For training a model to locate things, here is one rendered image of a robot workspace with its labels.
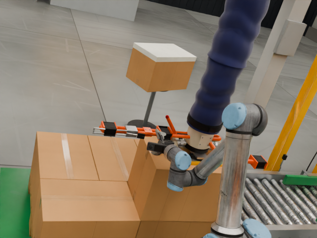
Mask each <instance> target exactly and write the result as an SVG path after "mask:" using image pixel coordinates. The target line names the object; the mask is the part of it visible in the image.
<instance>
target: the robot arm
mask: <svg viewBox="0 0 317 238"><path fill-rule="evenodd" d="M267 122H268V116H267V112H266V110H265V109H264V108H263V107H262V106H260V105H258V104H254V103H252V104H251V103H241V102H238V103H231V104H229V105H228V106H227V107H226V108H225V109H224V111H223V114H222V123H223V125H224V127H225V128H226V136H225V139H224V140H223V141H222V142H221V143H220V144H219V145H218V146H217V147H216V148H215V149H214V150H213V151H211V152H210V153H209V154H208V155H207V156H206V157H205V158H204V159H203V160H202V161H201V162H200V163H199V164H198V165H196V166H195V167H194V168H193V169H192V170H187V169H188V168H189V167H190V165H191V162H192V160H191V157H190V155H189V154H188V153H187V152H185V151H183V150H182V149H180V148H179V147H177V146H176V145H175V143H174V142H173V141H171V140H164V136H166V133H165V132H161V131H159V130H158V129H156V130H155V132H156V135H157V139H159V141H158V143H154V142H148V144H147V150H149V151H152V152H151V153H152V154H153V155H160V154H164V157H165V158H166V159H167V160H169V161H170V162H171V164H170V169H169V175H168V180H167V187H168V188H169V189H171V190H173V191H177V192H181V191H182V190H183V187H191V186H201V185H204V184H205V183H206V182H207V180H208V176H209V175H210V174H211V173H213V172H214V171H215V170H216V169H217V168H218V167H219V166H220V165H222V172H221V181H220V189H219V197H218V206H217V217H216V221H215V222H213V223H212V224H211V230H210V233H208V234H206V235H205V236H204V237H203V238H271V234H270V231H269V230H268V229H267V227H266V226H265V225H263V224H262V223H260V222H259V221H257V220H255V219H250V218H249V219H245V221H243V223H242V225H240V224H241V216H242V205H243V197H244V189H245V181H246V174H247V166H248V158H249V150H250V139H251V138H252V137H253V136H259V135H260V134H261V133H262V132H263V131H264V130H265V128H266V126H267Z"/></svg>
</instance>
